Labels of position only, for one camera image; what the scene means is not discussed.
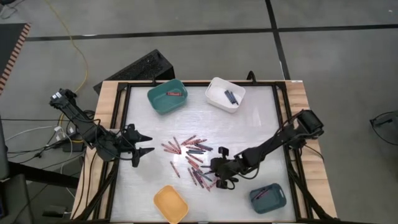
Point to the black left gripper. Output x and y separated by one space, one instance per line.
130 140

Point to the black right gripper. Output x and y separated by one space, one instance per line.
227 168

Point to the red crayon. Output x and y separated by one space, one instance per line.
191 161
194 165
174 93
195 157

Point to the blue crayon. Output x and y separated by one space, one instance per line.
205 176
197 151
234 98
229 97

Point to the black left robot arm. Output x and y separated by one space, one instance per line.
81 121

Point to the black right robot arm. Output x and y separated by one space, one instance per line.
280 137

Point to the teal plastic bin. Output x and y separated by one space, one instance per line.
161 105

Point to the yellow plastic bin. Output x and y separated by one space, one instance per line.
171 205

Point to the blue-grey plastic bin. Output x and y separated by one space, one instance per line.
273 202

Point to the black power strip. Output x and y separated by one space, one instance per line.
73 146

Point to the black perforated metal box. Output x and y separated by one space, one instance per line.
140 67

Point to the white plastic bin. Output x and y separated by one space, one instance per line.
222 87

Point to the white power adapter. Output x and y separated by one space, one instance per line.
58 129

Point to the black clamp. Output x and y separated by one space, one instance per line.
250 74

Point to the black base beam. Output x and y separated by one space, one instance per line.
43 175

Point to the black mat with orange edge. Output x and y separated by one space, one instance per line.
9 43

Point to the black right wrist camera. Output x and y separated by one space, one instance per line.
224 152

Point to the black diagonal frame strut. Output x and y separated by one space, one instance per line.
99 193
306 193

